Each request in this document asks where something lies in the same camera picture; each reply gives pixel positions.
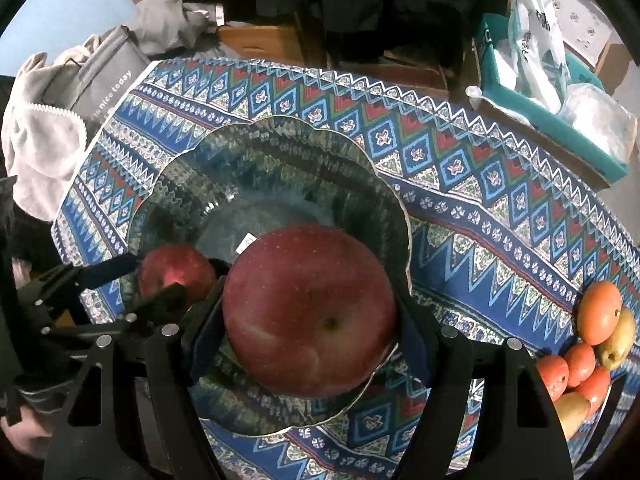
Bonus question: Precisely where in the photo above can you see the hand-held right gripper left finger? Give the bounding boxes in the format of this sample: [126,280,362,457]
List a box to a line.
[42,270,236,480]

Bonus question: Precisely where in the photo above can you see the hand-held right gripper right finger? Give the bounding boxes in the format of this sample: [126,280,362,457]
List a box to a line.
[392,295,576,480]

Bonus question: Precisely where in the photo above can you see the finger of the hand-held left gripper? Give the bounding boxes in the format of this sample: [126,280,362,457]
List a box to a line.
[20,254,140,311]
[42,284,187,341]

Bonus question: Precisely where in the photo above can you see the small red apple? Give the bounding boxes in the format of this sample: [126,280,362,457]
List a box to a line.
[137,245,218,313]

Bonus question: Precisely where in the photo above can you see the large red apple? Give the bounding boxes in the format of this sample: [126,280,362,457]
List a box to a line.
[222,224,400,400]

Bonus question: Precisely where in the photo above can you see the small orange tangerine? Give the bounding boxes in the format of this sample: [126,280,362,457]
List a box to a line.
[564,342,597,388]
[572,366,612,418]
[536,355,570,402]

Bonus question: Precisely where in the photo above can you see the scalloped glass bowl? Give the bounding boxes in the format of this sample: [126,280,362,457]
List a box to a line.
[131,115,413,437]

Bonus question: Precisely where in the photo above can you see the green yellow speckled pear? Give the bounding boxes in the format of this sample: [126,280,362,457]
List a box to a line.
[595,306,636,371]

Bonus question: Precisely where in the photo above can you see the person's left hand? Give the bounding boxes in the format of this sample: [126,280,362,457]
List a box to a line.
[0,402,51,461]

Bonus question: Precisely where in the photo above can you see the beige fleece cloth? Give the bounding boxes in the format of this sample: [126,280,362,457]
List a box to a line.
[2,35,96,221]

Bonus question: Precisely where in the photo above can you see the blue patterned tablecloth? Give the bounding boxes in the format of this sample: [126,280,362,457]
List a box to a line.
[50,59,640,480]

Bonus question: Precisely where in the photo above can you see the large orange tangerine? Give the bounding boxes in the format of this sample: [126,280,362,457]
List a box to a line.
[576,281,623,346]

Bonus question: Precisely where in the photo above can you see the grey fabric bag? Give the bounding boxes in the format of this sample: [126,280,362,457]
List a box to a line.
[40,25,153,126]

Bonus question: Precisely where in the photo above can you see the flat cardboard box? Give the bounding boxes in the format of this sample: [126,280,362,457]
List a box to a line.
[465,85,611,191]

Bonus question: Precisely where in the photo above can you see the grey garment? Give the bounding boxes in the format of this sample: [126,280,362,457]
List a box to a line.
[135,0,221,56]

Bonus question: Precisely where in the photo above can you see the teal plastic bin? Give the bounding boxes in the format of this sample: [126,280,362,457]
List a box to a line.
[475,12,633,186]

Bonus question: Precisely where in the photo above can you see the light wooden box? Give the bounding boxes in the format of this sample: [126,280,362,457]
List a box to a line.
[217,25,306,63]

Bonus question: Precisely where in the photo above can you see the brown cardboard box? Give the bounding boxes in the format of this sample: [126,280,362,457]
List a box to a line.
[330,52,451,96]

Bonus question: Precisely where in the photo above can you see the clear plastic bag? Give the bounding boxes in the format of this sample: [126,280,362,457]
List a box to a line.
[557,82,638,163]

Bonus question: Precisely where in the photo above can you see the white printed plastic bag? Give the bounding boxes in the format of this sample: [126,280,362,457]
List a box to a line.
[500,0,571,111]

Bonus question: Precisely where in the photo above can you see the dark hanging clothes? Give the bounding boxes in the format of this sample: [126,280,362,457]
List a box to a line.
[250,0,501,61]

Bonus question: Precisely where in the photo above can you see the white patterned cabinet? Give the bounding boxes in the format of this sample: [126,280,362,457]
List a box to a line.
[550,0,613,61]

